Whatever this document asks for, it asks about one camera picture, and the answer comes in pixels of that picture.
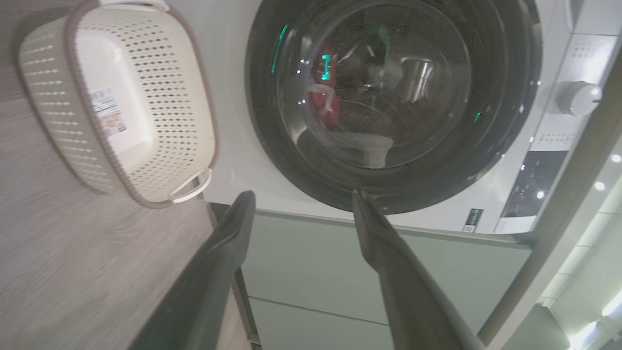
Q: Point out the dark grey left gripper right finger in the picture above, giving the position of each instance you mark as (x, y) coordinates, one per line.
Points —
(413, 296)

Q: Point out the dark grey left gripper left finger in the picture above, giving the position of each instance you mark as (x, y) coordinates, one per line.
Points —
(209, 282)

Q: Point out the round glass washing machine door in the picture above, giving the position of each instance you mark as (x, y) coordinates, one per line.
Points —
(437, 160)

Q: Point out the pale green cabinet door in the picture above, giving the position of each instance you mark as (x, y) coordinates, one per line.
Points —
(311, 330)

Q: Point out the white front-load washing machine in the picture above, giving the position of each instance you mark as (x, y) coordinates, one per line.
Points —
(233, 170)

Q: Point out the dark washing machine control panel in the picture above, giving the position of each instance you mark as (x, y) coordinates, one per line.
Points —
(532, 184)

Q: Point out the white printed label sticker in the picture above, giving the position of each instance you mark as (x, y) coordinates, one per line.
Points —
(108, 112)

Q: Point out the cream perforated laundry basket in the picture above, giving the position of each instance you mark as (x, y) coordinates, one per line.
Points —
(165, 73)

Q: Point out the stainless steel washing machine drum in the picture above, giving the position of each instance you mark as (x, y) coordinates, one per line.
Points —
(418, 78)

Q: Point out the white control dial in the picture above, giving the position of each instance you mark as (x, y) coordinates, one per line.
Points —
(578, 97)

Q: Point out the green cabinet right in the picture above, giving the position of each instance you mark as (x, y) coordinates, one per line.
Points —
(316, 262)

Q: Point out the white detergent drawer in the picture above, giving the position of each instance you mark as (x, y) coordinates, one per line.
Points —
(597, 17)

